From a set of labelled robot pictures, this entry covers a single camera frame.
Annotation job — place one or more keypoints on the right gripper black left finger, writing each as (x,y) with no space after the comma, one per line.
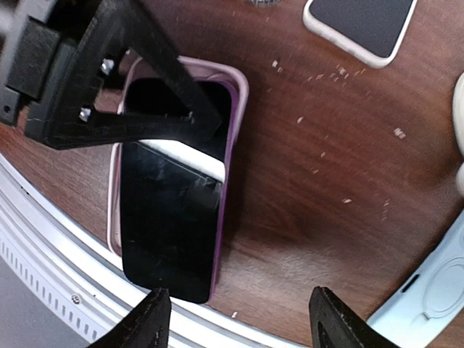
(146,325)

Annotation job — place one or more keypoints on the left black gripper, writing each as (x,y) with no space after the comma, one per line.
(66,117)

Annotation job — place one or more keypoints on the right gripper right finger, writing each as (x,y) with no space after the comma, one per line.
(334,324)

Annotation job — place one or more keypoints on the pink phone case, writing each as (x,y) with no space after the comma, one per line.
(237,94)

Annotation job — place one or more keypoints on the black smartphone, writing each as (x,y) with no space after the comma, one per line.
(362,21)

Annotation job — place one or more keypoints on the white phone case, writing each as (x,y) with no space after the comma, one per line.
(348,47)

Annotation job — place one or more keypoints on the light blue phone case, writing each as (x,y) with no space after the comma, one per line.
(430,298)

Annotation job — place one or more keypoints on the cream ceramic mug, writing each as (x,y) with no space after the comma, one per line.
(458,113)

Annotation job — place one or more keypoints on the aluminium front rail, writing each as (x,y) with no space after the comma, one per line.
(82,282)

